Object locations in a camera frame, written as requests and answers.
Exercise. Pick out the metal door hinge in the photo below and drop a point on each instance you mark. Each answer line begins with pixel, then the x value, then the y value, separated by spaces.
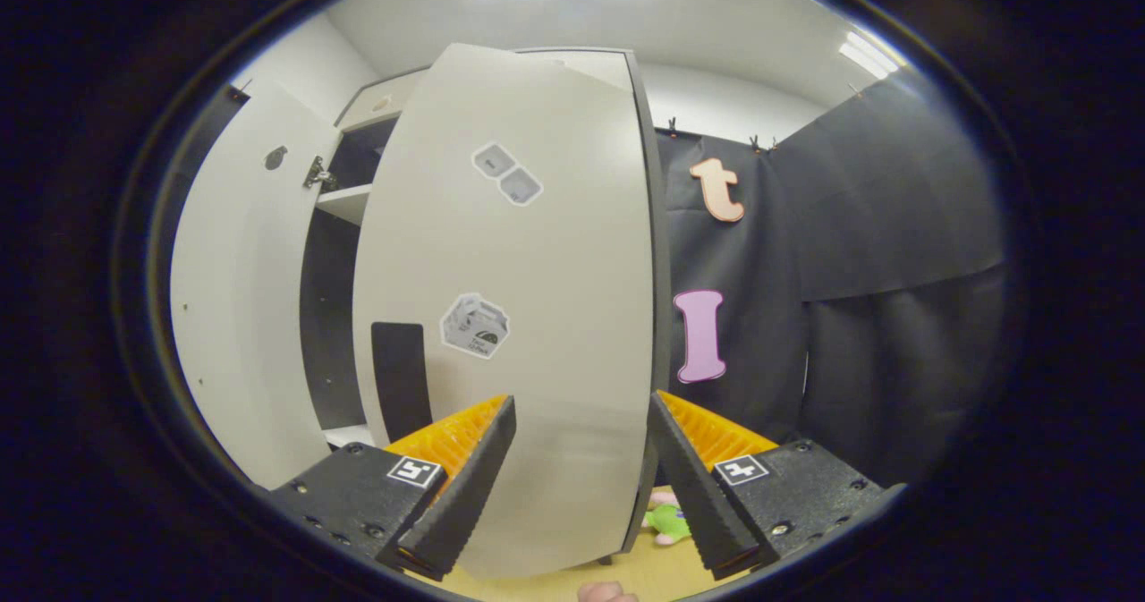
pixel 318 174

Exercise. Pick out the ceiling light panel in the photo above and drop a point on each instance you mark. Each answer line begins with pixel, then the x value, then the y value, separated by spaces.
pixel 869 55

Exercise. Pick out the green pink plush toy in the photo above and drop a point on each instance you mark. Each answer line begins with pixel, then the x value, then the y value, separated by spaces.
pixel 666 521

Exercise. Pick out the white cabinet shelf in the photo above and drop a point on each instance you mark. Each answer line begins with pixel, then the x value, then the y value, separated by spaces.
pixel 349 201
pixel 349 435

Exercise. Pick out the black backdrop cloth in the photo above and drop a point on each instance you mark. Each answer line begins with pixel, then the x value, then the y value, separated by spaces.
pixel 894 316

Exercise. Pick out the white cabinet drawer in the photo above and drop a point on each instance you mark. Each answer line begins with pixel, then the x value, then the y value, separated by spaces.
pixel 376 105

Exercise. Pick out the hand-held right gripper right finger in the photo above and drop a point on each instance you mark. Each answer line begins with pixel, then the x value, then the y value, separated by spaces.
pixel 698 495

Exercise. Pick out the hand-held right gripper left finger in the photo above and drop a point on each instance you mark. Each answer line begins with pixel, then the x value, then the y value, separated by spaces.
pixel 465 495

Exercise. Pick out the white grey shoe cabinet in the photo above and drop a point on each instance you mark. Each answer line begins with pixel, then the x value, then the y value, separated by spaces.
pixel 326 334

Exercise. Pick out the white shoe cabinet door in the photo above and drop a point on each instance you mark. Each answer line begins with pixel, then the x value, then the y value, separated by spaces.
pixel 241 316
pixel 537 271

